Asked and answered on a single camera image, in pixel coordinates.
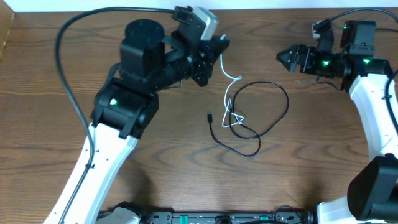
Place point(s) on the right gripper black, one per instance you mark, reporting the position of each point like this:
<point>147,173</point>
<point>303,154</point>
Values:
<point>306,61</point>

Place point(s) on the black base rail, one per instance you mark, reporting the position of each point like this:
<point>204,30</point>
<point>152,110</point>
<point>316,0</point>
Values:
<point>128,212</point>

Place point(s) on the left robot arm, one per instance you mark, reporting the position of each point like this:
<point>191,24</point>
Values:
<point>151,61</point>

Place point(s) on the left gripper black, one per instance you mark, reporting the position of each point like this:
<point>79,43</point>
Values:
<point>204,66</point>

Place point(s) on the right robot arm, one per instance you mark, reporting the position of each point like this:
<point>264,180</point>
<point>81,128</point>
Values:
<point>369,81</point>

